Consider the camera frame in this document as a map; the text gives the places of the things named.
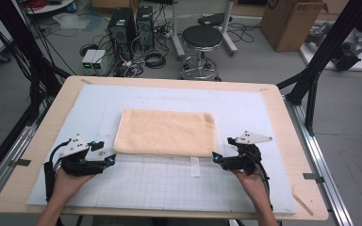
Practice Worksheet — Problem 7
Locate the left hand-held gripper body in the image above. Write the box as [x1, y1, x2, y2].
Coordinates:
[57, 133, 111, 177]

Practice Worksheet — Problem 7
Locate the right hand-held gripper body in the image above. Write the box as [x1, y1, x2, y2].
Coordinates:
[223, 130, 273, 174]

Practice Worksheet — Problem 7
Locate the beige towel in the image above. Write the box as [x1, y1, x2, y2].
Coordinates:
[112, 108, 218, 178]

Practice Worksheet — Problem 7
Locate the person's right hand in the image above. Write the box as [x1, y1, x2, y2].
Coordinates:
[231, 168, 267, 202]

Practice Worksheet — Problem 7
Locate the person's left hand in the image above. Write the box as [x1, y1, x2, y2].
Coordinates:
[53, 167, 96, 205]

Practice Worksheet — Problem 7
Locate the wooden table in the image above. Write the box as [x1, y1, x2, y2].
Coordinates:
[0, 74, 329, 221]

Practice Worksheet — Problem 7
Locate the white grid mat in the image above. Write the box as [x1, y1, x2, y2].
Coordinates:
[26, 84, 298, 216]

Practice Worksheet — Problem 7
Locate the grey metal clip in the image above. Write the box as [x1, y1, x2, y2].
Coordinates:
[303, 172, 325, 184]
[8, 158, 32, 168]

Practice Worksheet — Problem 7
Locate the thin wooden stick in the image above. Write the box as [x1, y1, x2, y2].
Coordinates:
[291, 192, 315, 217]

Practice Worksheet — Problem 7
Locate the white power supply unit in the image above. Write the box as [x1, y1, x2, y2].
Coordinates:
[91, 49, 107, 71]
[81, 49, 98, 72]

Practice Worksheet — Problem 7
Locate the black round stool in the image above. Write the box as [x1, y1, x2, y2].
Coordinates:
[178, 24, 224, 82]

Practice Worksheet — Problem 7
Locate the white stand leg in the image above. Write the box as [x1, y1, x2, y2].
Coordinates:
[221, 0, 239, 57]
[171, 0, 187, 60]

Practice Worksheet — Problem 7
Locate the large black computer tower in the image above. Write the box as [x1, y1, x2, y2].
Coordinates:
[107, 8, 138, 60]

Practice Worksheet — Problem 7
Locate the clear plastic bag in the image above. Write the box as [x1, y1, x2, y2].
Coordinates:
[52, 12, 91, 31]

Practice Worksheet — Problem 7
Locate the cardboard box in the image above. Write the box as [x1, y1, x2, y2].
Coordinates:
[258, 0, 328, 53]

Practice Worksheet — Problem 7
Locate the slim black computer tower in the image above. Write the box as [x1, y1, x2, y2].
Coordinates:
[136, 5, 156, 51]

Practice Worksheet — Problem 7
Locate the black device on board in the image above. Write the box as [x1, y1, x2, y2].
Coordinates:
[333, 41, 362, 72]

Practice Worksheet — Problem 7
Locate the white round table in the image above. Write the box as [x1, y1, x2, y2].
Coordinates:
[25, 0, 76, 15]

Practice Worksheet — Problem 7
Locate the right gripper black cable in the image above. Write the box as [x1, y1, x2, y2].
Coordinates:
[246, 147, 274, 212]

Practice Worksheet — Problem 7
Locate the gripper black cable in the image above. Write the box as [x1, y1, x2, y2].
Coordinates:
[43, 139, 74, 202]
[246, 147, 274, 212]

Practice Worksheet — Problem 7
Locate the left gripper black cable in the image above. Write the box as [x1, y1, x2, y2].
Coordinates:
[43, 139, 74, 202]

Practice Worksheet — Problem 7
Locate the aluminium rail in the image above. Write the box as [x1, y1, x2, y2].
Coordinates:
[0, 125, 37, 208]
[284, 95, 354, 226]

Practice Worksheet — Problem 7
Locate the coiled black cable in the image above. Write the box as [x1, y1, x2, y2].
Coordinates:
[144, 50, 168, 70]

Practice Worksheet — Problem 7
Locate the black metal frame post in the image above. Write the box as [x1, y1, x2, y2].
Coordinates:
[276, 0, 362, 137]

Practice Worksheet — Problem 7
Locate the black frame with cable bundle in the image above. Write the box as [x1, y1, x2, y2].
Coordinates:
[0, 0, 74, 126]

